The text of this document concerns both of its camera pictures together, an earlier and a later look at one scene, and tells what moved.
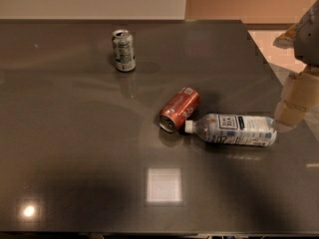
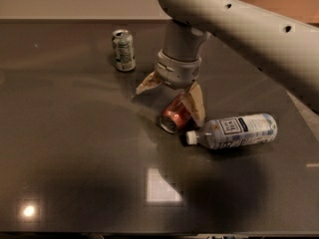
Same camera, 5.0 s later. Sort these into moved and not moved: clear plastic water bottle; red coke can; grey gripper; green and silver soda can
Moved: grey gripper; clear plastic water bottle
Not moved: red coke can; green and silver soda can
